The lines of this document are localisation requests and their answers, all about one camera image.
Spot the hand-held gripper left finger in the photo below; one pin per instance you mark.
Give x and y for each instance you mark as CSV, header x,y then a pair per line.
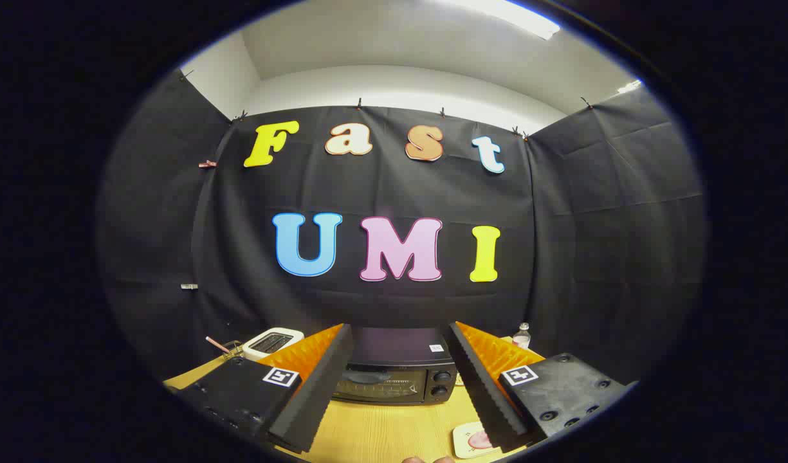
x,y
323,386

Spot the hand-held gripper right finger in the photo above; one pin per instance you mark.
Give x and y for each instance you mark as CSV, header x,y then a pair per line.
x,y
480,392

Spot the pink ham slice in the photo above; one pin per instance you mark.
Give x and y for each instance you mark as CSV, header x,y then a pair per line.
x,y
478,441

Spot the white square plate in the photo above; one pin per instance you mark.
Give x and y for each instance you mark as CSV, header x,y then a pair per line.
x,y
463,440

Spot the black toaster oven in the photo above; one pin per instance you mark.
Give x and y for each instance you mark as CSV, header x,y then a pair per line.
x,y
394,360

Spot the white bread toaster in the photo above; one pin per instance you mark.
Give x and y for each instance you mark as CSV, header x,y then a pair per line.
x,y
271,341

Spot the small clear plastic bottle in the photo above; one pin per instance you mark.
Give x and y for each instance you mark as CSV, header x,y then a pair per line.
x,y
522,337

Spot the black backdrop cloth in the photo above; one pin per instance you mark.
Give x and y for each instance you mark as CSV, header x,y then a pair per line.
x,y
394,186

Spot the ceiling light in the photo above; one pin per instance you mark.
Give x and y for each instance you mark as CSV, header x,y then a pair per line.
x,y
522,19

